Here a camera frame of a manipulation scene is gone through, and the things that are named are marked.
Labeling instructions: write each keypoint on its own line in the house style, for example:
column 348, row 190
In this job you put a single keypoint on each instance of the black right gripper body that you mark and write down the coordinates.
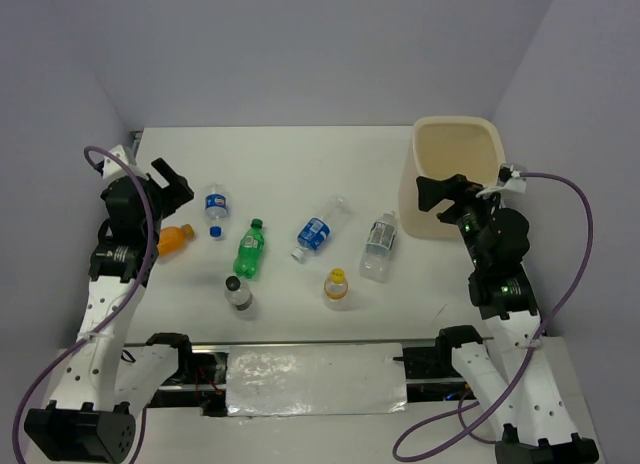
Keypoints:
column 469, row 212

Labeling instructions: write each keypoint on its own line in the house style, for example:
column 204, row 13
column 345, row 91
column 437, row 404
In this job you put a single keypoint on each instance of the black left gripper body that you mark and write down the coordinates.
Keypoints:
column 167, row 201

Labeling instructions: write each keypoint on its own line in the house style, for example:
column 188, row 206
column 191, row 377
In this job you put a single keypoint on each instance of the large clear water bottle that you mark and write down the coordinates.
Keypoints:
column 376, row 258

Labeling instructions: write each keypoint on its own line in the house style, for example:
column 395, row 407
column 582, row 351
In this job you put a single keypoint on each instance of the clear bottle blue label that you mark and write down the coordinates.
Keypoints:
column 322, row 226

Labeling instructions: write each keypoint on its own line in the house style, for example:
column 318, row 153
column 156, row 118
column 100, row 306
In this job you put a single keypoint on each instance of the small bottle yellow cap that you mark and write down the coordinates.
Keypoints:
column 335, row 289

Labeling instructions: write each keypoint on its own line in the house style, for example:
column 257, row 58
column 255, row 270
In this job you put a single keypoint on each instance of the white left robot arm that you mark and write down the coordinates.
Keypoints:
column 94, row 413

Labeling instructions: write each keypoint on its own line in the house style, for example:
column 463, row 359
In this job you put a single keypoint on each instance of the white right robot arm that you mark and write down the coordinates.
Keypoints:
column 521, row 402

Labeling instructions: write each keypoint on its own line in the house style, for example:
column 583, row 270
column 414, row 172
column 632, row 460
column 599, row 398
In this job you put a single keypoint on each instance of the beige plastic bin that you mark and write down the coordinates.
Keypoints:
column 441, row 147

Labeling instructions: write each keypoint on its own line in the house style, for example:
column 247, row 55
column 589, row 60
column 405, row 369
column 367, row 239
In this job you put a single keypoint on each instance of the clear Pepsi-label bottle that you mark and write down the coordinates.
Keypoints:
column 216, row 210

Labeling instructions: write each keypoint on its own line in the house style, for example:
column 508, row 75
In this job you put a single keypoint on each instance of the orange juice bottle lying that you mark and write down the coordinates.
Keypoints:
column 174, row 239

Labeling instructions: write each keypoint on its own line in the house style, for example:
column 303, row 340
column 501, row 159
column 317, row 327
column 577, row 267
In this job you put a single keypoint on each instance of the green soda bottle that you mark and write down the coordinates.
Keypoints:
column 247, row 262

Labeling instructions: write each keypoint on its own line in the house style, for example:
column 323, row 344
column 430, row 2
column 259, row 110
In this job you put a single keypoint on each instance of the clear bottle black cap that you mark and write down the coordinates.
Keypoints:
column 240, row 297

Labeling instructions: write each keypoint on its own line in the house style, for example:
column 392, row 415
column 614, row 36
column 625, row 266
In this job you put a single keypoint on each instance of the silver foil sheet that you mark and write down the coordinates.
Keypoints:
column 304, row 380

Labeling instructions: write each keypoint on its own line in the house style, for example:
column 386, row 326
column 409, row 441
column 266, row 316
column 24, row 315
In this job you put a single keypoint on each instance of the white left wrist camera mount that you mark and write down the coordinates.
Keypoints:
column 112, row 171

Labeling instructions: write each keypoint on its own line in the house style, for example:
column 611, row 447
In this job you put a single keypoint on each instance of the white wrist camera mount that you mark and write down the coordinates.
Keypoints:
column 511, row 180
column 112, row 171

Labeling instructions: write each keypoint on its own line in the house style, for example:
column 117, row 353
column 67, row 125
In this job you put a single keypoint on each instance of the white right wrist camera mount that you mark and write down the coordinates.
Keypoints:
column 511, row 180

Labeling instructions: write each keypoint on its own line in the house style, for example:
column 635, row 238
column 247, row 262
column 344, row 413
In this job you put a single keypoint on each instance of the metal rail with electronics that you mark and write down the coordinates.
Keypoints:
column 203, row 385

